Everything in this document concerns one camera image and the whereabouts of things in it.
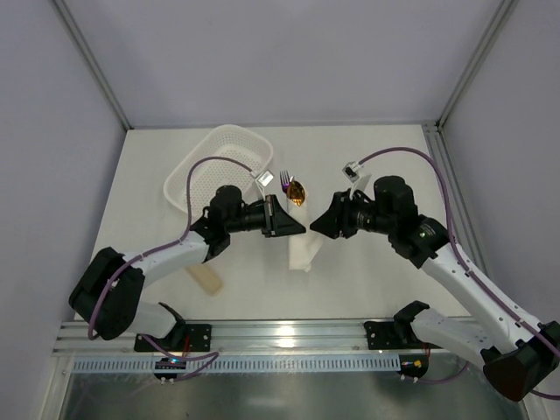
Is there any left aluminium corner post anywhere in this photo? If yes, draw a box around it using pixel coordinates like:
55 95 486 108
49 0 133 131

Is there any gold ornate spoon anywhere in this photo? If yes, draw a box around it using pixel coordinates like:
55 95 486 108
286 179 306 207

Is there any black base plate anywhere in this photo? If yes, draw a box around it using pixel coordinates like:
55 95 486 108
363 320 423 350
134 323 213 353

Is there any right black controller board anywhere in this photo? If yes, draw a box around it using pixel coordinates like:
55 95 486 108
397 359 429 383

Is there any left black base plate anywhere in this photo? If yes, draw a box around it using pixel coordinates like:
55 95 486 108
134 323 213 353

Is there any aluminium rail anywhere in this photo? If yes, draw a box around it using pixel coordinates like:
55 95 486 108
52 318 482 354
422 122 487 273

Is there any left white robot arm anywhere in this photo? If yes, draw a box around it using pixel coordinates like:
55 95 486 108
69 185 306 350

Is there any beige wooden cutlery tray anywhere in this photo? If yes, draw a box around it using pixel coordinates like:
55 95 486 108
185 264 223 297

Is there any right aluminium corner post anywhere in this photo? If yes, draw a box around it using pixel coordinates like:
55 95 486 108
437 0 519 131

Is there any aluminium corner post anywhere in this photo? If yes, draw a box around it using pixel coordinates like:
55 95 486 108
437 0 519 131
49 0 133 131

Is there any white perforated plastic basket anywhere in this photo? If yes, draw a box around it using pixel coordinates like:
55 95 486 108
163 124 273 216

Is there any left black controller board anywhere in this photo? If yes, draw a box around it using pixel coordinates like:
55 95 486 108
153 357 186 385

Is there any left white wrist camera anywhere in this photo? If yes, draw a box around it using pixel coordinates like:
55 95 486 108
254 170 275 199

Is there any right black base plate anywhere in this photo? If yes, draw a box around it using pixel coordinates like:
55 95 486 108
363 320 423 350

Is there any aluminium front rail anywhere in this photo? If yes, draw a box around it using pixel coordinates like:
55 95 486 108
52 318 482 354

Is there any right side aluminium rail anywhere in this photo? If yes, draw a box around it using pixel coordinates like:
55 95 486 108
422 122 487 273

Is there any slotted grey cable duct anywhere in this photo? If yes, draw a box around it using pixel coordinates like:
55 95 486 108
70 353 401 375

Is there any white paper napkin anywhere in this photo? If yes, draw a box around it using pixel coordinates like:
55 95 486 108
288 200 323 272

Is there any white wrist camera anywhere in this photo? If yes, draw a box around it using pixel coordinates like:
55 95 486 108
342 162 371 198
254 170 275 199

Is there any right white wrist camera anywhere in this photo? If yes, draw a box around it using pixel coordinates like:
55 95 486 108
342 162 371 198

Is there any black controller board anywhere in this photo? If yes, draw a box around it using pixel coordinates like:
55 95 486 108
153 357 186 385
397 359 429 383

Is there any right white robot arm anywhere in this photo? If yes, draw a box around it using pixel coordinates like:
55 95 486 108
311 176 559 402

